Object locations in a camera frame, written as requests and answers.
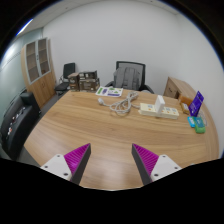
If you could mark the small black chair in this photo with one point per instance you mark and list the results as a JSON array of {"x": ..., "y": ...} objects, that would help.
[{"x": 69, "y": 70}]

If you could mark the brown cardboard box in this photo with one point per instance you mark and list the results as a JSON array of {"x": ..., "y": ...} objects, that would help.
[{"x": 73, "y": 81}]

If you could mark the grey backpack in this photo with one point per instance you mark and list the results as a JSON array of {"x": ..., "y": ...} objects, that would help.
[{"x": 126, "y": 78}]

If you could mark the black sofa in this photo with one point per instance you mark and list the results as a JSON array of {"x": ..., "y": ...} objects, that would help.
[{"x": 18, "y": 123}]

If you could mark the low wooden side cabinet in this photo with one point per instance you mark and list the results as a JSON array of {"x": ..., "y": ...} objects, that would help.
[{"x": 176, "y": 86}]

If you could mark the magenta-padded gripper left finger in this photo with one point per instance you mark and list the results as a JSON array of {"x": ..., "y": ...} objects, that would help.
[{"x": 59, "y": 164}]

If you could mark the printed green purple paper sheet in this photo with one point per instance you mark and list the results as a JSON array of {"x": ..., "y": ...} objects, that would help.
[{"x": 109, "y": 91}]

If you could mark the black mesh office chair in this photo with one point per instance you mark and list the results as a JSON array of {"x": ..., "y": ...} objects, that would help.
[{"x": 130, "y": 64}]

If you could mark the blue card packet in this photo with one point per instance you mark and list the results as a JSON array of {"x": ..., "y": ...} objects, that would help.
[{"x": 191, "y": 122}]

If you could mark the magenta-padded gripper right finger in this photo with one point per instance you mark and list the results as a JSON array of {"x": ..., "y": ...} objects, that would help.
[{"x": 162, "y": 165}]

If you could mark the teal flat package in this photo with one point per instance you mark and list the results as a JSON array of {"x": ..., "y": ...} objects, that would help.
[{"x": 198, "y": 121}]

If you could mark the cream power strip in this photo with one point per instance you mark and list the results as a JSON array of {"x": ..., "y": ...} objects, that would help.
[{"x": 170, "y": 112}]

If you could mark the wooden glass-door shelf cabinet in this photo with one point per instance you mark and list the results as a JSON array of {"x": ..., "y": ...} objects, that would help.
[{"x": 43, "y": 85}]

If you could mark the green folded cloth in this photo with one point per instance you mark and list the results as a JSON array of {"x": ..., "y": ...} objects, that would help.
[{"x": 200, "y": 130}]

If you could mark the orange box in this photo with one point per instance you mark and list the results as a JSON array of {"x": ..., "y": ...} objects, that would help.
[{"x": 185, "y": 99}]

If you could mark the purple standing pouch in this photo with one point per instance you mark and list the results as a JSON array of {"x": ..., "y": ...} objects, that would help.
[{"x": 196, "y": 104}]

